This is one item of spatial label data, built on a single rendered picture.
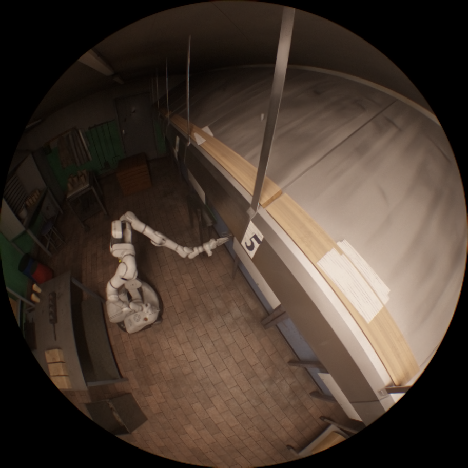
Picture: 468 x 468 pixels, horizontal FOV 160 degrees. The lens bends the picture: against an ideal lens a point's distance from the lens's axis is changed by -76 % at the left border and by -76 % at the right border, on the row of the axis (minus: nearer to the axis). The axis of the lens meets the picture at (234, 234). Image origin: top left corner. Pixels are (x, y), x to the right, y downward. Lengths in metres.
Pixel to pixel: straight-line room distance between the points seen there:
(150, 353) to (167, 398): 0.61
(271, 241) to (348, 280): 0.29
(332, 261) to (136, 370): 2.29
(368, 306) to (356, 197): 0.37
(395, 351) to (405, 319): 0.10
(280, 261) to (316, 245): 0.14
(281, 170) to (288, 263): 0.38
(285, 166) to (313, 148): 0.17
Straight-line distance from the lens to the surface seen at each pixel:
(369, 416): 0.90
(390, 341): 0.60
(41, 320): 2.28
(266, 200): 0.61
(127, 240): 1.27
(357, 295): 0.52
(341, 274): 0.51
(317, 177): 0.69
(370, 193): 0.69
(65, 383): 1.86
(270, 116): 0.50
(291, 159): 0.76
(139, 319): 1.96
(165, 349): 2.20
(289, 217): 0.56
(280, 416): 2.42
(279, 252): 0.57
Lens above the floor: 2.10
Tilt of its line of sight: 50 degrees down
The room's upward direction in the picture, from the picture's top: 7 degrees clockwise
